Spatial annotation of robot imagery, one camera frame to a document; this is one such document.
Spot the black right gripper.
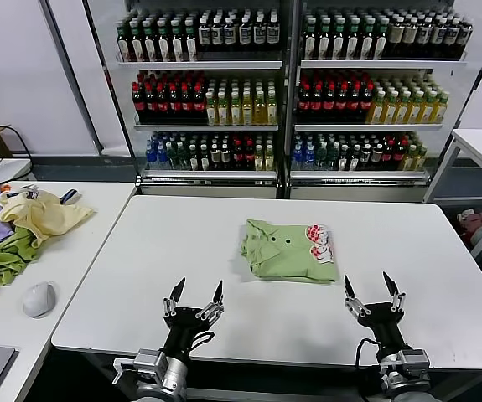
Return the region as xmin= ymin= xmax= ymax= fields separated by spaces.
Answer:
xmin=343 ymin=271 xmax=408 ymax=355

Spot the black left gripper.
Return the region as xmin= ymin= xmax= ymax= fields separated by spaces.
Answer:
xmin=163 ymin=276 xmax=225 ymax=360

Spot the light green polo shirt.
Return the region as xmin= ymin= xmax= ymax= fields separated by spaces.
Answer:
xmin=239 ymin=219 xmax=340 ymax=286

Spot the pink clothes heap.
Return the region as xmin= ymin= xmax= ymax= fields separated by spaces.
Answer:
xmin=458 ymin=208 xmax=482 ymax=249

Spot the blue white striped garment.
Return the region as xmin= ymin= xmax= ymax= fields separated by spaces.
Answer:
xmin=60 ymin=189 xmax=84 ymax=207

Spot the white computer mouse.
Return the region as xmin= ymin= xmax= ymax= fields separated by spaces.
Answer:
xmin=23 ymin=282 xmax=56 ymax=318

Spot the pale yellow shirt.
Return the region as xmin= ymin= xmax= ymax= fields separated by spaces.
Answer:
xmin=0 ymin=189 xmax=96 ymax=250

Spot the red cap cola bottle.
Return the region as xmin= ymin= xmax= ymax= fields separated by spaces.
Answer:
xmin=349 ymin=84 xmax=362 ymax=125
xmin=194 ymin=84 xmax=206 ymax=125
xmin=336 ymin=84 xmax=350 ymax=125
xmin=324 ymin=84 xmax=337 ymax=125
xmin=181 ymin=84 xmax=194 ymax=125
xmin=145 ymin=84 xmax=158 ymax=125
xmin=133 ymin=84 xmax=146 ymax=125
xmin=298 ymin=84 xmax=312 ymax=125
xmin=360 ymin=84 xmax=374 ymax=125
xmin=158 ymin=84 xmax=170 ymax=125
xmin=169 ymin=84 xmax=182 ymax=125
xmin=311 ymin=84 xmax=324 ymax=125

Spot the crumpled olive green garment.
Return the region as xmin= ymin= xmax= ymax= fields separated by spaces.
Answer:
xmin=0 ymin=229 xmax=44 ymax=289

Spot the green cap bottle white label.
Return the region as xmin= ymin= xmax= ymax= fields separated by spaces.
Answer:
xmin=347 ymin=18 xmax=361 ymax=62
xmin=171 ymin=23 xmax=184 ymax=64
xmin=361 ymin=18 xmax=376 ymax=62
xmin=332 ymin=18 xmax=346 ymax=62
xmin=117 ymin=23 xmax=131 ymax=64
xmin=304 ymin=18 xmax=319 ymax=62
xmin=131 ymin=23 xmax=144 ymax=64
xmin=376 ymin=18 xmax=390 ymax=62
xmin=158 ymin=23 xmax=171 ymax=64
xmin=319 ymin=18 xmax=333 ymax=62
xmin=144 ymin=23 xmax=158 ymax=64
xmin=184 ymin=23 xmax=198 ymax=64

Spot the dark bottle beige label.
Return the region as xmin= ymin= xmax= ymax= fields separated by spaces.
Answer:
xmin=458 ymin=17 xmax=472 ymax=60
xmin=404 ymin=17 xmax=418 ymax=60
xmin=444 ymin=17 xmax=459 ymax=60
xmin=390 ymin=17 xmax=404 ymax=60
xmin=431 ymin=17 xmax=445 ymax=60
xmin=417 ymin=17 xmax=432 ymax=60

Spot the dark tea bottle white label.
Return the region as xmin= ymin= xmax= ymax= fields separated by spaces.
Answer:
xmin=239 ymin=14 xmax=252 ymax=54
xmin=225 ymin=14 xmax=239 ymax=54
xmin=253 ymin=14 xmax=267 ymax=54
xmin=212 ymin=14 xmax=225 ymax=54
xmin=267 ymin=14 xmax=280 ymax=54
xmin=199 ymin=14 xmax=212 ymax=54

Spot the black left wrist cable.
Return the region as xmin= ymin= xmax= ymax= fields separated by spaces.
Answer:
xmin=184 ymin=331 xmax=216 ymax=349

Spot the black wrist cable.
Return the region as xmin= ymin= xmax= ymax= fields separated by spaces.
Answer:
xmin=355 ymin=338 xmax=382 ymax=372
xmin=184 ymin=331 xmax=216 ymax=349

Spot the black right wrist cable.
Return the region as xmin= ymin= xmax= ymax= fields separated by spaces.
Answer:
xmin=355 ymin=338 xmax=382 ymax=372

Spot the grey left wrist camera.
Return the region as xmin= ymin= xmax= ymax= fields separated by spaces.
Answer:
xmin=133 ymin=348 xmax=166 ymax=378

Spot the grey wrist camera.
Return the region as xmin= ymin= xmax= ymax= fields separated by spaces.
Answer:
xmin=397 ymin=349 xmax=431 ymax=380
xmin=133 ymin=348 xmax=166 ymax=378

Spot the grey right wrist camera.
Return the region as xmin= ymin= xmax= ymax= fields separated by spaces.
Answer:
xmin=397 ymin=349 xmax=431 ymax=380

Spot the black monitor cable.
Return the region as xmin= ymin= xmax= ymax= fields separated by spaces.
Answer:
xmin=0 ymin=125 xmax=33 ymax=160

